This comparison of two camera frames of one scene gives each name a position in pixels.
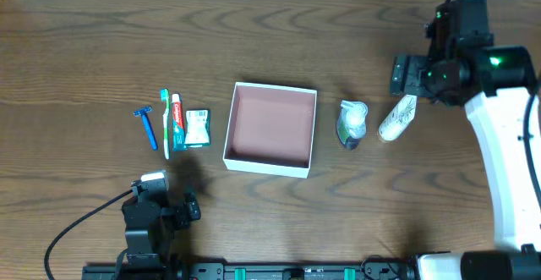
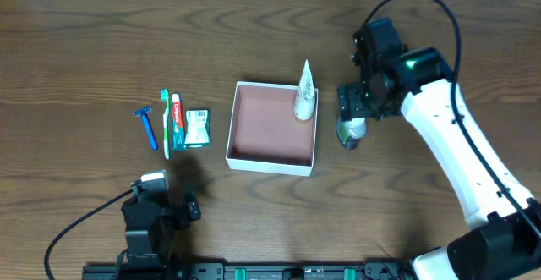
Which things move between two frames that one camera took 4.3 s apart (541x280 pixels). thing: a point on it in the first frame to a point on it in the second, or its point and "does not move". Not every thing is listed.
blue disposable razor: (143, 112) does not move
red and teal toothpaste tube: (177, 125) does not move
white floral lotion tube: (399, 118) to (304, 105)
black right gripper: (402, 75) to (349, 102)
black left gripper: (186, 212) does not move
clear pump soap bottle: (352, 123) does not move
